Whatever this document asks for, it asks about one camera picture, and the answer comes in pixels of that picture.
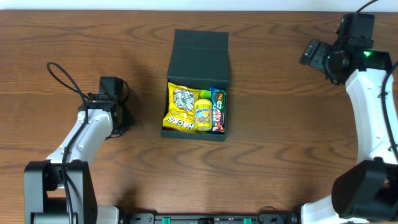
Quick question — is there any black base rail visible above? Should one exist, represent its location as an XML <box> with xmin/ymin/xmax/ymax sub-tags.
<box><xmin>117</xmin><ymin>206</ymin><xmax>302</xmax><ymax>224</ymax></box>

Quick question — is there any yellow Mentos gum jar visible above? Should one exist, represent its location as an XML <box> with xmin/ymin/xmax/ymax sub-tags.
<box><xmin>194</xmin><ymin>99</ymin><xmax>213</xmax><ymax>132</ymax></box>

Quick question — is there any Haribo gummy candy bag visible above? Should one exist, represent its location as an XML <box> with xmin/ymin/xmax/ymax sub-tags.
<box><xmin>199</xmin><ymin>90</ymin><xmax>211</xmax><ymax>100</ymax></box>

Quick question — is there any blue Oreo cookie pack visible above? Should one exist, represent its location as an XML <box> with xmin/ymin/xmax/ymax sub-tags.
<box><xmin>208</xmin><ymin>86</ymin><xmax>227</xmax><ymax>131</ymax></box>

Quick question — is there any dark green lidded box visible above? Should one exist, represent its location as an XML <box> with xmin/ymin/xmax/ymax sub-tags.
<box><xmin>160</xmin><ymin>29</ymin><xmax>230</xmax><ymax>142</ymax></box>

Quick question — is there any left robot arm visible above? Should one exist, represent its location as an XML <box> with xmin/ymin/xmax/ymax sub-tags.
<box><xmin>24</xmin><ymin>77</ymin><xmax>134</xmax><ymax>224</ymax></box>

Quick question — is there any yellow Hacks candy bag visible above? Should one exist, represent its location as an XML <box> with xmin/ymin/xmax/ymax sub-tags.
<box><xmin>162</xmin><ymin>82</ymin><xmax>200</xmax><ymax>133</ymax></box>

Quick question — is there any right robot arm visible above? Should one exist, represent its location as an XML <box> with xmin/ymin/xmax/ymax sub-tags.
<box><xmin>296</xmin><ymin>12</ymin><xmax>397</xmax><ymax>223</ymax></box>

